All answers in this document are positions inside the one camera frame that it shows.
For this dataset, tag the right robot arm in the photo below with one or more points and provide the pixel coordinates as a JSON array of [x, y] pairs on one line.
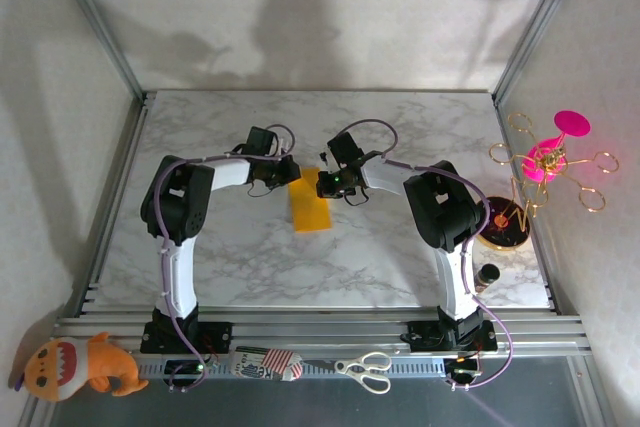
[[445, 207]]

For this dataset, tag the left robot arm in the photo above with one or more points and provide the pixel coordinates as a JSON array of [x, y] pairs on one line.
[[175, 207]]

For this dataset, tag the black round gold-rimmed base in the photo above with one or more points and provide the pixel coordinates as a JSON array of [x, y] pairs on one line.
[[505, 232]]

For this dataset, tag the small dark bottle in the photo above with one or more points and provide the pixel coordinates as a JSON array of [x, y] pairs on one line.
[[487, 277]]

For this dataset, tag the crumpled striped printed package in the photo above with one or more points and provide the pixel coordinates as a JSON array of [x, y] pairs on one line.
[[265, 363]]

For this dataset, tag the pink plastic wine glass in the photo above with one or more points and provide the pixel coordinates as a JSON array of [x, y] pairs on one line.
[[572, 123]]

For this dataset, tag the orange plush shark toy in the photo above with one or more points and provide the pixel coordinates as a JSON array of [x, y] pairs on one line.
[[65, 364]]

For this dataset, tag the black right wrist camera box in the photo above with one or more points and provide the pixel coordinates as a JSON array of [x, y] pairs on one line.
[[345, 147]]

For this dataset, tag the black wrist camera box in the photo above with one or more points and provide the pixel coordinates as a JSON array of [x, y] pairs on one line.
[[345, 147], [260, 141]]

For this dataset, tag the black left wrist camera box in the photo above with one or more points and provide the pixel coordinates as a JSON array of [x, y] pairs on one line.
[[260, 141]]

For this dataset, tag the aluminium front rail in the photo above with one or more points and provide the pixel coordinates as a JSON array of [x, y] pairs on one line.
[[320, 329]]

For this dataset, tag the aluminium side rail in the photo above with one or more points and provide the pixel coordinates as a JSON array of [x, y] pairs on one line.
[[112, 207], [540, 247]]

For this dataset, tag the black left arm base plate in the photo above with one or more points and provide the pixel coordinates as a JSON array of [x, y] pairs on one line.
[[215, 334]]

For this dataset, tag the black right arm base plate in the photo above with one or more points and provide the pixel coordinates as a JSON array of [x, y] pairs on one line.
[[425, 334]]

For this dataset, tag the aluminium frame post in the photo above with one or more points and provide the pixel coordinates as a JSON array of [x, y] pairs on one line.
[[535, 27], [100, 27]]

